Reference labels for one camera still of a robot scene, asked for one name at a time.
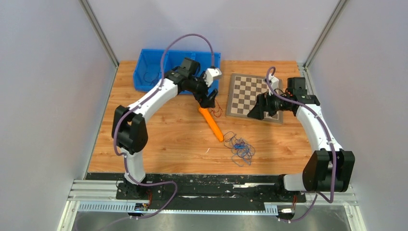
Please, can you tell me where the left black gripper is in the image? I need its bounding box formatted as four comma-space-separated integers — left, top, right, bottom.
186, 71, 217, 108

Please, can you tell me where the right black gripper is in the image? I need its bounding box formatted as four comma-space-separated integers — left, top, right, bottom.
248, 89, 291, 120

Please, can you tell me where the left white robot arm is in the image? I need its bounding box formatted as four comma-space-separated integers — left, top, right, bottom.
112, 58, 222, 199

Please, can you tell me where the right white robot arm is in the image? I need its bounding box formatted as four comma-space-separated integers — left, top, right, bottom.
247, 75, 355, 201

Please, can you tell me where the wooden chessboard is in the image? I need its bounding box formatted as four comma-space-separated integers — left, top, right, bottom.
226, 73, 268, 119

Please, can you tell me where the blue three-compartment bin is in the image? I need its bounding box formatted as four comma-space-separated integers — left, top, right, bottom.
133, 49, 212, 92

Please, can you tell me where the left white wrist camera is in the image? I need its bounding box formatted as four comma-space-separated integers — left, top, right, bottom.
203, 67, 222, 87

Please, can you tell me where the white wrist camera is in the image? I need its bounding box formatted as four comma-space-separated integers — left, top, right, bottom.
266, 75, 280, 95
203, 67, 222, 87

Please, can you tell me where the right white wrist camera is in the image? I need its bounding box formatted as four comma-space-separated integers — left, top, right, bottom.
266, 75, 280, 95

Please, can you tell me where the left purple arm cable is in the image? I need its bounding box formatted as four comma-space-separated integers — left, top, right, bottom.
113, 33, 178, 224

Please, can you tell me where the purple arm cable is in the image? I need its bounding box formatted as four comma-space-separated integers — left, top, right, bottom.
265, 66, 337, 223
113, 33, 178, 224

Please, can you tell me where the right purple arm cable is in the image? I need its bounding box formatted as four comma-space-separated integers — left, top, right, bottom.
265, 66, 337, 223

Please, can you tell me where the right aluminium frame post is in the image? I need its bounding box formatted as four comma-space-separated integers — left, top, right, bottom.
304, 0, 349, 69

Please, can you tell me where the aluminium frame post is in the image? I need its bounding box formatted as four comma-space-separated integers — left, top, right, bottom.
304, 0, 349, 69
79, 0, 119, 69

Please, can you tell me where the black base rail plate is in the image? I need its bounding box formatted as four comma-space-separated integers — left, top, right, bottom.
85, 173, 306, 212

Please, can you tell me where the left aluminium frame post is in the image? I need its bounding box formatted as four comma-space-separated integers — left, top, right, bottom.
79, 0, 119, 69

